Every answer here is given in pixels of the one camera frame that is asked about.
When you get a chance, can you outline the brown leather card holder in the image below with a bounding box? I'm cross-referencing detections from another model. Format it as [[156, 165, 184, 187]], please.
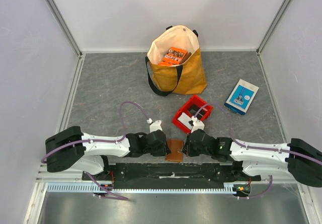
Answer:
[[165, 139, 184, 163]]

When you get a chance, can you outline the red plastic bin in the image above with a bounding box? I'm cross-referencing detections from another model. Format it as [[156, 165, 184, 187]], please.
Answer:
[[172, 95, 213, 134]]

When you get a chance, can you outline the blue white box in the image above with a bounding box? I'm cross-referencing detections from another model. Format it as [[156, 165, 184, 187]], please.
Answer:
[[224, 79, 259, 115]]

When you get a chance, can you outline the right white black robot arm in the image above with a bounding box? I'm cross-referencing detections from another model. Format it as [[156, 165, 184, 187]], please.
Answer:
[[182, 129, 321, 188]]

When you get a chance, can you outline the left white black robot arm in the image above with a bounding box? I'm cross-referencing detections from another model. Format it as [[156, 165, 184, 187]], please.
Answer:
[[41, 126, 171, 180]]

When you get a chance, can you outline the white card stack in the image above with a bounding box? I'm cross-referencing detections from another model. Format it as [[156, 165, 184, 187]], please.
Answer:
[[178, 112, 193, 133]]

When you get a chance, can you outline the dark card stack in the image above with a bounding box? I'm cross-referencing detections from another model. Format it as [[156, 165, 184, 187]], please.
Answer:
[[188, 105, 206, 119]]

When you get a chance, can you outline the yellow tote bag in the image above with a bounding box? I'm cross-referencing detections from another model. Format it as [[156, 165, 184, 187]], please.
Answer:
[[145, 25, 207, 97]]

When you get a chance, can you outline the orange snack box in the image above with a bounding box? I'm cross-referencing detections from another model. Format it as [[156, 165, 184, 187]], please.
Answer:
[[159, 47, 188, 66]]

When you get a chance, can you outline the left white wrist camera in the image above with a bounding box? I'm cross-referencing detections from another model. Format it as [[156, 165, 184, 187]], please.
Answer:
[[146, 118, 163, 133]]

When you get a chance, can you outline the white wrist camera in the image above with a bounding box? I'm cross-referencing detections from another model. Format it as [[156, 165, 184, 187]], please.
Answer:
[[189, 116, 205, 133], [146, 118, 163, 133]]

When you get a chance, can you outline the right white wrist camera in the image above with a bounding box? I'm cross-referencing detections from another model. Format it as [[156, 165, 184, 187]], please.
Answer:
[[189, 116, 205, 133]]

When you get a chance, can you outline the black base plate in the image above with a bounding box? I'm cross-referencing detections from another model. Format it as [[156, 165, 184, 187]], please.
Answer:
[[93, 163, 261, 189]]

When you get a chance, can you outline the white slotted cable duct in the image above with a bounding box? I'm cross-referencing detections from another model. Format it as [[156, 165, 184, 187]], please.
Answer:
[[47, 182, 237, 194]]

